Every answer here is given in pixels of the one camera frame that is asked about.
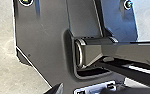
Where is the black robot bar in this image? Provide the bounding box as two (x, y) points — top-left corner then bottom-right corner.
(99, 59), (150, 88)

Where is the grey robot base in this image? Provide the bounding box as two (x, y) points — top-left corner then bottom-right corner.
(12, 0), (139, 94)

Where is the round bolt on base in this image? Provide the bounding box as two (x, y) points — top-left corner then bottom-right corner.
(123, 0), (134, 10)
(19, 0), (35, 7)

